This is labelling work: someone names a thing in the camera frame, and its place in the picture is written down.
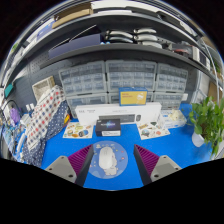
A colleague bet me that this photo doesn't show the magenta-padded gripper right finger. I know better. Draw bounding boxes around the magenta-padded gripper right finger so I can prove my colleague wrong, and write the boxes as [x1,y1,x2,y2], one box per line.
[133,143,183,186]

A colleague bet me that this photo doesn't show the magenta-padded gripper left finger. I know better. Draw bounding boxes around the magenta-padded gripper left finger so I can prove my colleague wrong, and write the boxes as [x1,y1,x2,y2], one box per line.
[44,143,95,187]

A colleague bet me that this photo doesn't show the white computer mouse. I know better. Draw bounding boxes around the white computer mouse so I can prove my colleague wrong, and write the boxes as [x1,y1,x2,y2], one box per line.
[98,147,114,170]

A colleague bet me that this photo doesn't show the round blue rabbit mouse pad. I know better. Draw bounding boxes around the round blue rabbit mouse pad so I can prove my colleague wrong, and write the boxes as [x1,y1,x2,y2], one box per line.
[87,140,129,180]

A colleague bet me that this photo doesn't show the navy dotted cloth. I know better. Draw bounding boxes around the navy dotted cloth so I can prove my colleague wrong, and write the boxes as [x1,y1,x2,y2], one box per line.
[21,99,71,168]

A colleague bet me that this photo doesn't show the sticker sheet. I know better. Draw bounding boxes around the sticker sheet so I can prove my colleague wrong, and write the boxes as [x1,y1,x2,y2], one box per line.
[137,120,171,141]
[62,121,95,139]

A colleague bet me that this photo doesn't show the red and white checked cloth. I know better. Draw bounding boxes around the red and white checked cloth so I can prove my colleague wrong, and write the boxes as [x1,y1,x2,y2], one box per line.
[24,84,66,151]

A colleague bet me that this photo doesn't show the small black and white box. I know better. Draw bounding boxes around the small black and white box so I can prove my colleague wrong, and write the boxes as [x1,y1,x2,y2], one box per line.
[95,118,122,137]

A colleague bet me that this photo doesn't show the green potted plant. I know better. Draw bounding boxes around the green potted plant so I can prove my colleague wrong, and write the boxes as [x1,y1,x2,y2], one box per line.
[188,95,224,159]

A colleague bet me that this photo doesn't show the long white keyboard box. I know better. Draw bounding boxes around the long white keyboard box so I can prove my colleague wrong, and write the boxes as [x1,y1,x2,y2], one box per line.
[74,101,163,127]

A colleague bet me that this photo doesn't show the grey plastic drawer cabinet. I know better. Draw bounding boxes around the grey plastic drawer cabinet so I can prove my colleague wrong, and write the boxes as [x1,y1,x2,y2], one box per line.
[58,60,108,98]
[65,92,109,119]
[152,91,184,111]
[155,62,189,94]
[108,90,155,105]
[105,59,158,93]

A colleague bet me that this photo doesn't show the yellow and blue box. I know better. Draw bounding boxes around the yellow and blue box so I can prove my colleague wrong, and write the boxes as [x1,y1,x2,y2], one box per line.
[118,87,149,107]

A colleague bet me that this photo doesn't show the white metal rack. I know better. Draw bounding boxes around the white metal rack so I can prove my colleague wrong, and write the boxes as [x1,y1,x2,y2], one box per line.
[196,36,224,101]

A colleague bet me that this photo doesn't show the white wire basket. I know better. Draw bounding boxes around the white wire basket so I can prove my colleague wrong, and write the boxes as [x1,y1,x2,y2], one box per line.
[31,75,56,103]

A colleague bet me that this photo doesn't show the dark wall shelf unit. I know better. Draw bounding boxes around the dark wall shelf unit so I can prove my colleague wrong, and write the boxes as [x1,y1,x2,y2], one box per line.
[6,1,214,73]

